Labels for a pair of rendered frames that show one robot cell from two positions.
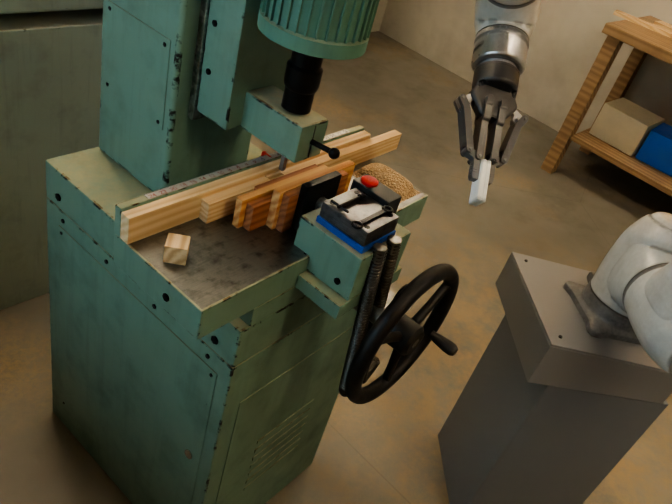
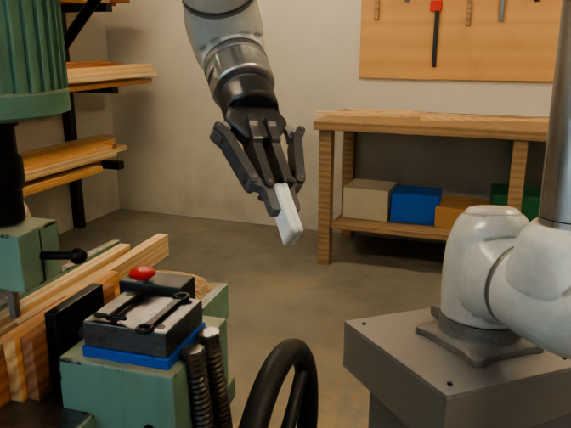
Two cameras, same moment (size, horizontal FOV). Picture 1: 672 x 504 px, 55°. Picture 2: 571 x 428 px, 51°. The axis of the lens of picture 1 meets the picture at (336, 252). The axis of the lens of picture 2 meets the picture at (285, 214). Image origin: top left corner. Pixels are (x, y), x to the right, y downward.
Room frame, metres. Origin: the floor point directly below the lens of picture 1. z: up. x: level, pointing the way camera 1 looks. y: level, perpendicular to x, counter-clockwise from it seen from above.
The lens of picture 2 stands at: (0.27, -0.03, 1.28)
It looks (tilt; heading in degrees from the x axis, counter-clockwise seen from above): 16 degrees down; 347
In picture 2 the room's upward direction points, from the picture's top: straight up
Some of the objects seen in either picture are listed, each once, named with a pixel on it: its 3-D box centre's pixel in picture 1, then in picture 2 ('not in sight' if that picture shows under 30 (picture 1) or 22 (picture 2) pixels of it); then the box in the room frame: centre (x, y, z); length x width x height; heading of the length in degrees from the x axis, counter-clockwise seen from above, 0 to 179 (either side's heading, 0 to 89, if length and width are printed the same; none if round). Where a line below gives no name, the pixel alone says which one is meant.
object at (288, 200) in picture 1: (313, 200); (75, 336); (0.96, 0.07, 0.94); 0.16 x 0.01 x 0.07; 150
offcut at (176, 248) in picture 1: (176, 249); not in sight; (0.75, 0.23, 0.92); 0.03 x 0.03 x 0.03; 12
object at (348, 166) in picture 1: (312, 193); (70, 329); (0.98, 0.07, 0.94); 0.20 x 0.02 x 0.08; 150
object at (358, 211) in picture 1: (365, 209); (150, 312); (0.90, -0.02, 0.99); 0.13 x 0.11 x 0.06; 150
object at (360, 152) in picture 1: (314, 169); (68, 305); (1.09, 0.09, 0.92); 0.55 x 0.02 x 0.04; 150
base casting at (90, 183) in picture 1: (222, 219); not in sight; (1.07, 0.24, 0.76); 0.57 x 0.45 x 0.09; 60
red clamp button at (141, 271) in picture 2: (369, 181); (142, 273); (0.94, -0.02, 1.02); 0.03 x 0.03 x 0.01
